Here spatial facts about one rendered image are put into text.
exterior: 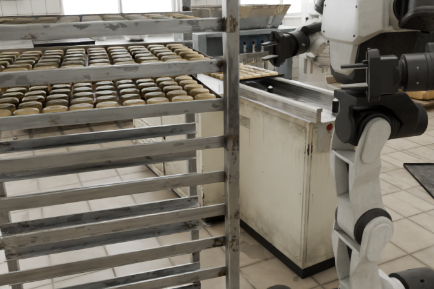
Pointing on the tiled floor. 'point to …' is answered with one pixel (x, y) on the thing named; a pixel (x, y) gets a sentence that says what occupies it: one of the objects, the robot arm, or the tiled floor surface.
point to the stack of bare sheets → (422, 175)
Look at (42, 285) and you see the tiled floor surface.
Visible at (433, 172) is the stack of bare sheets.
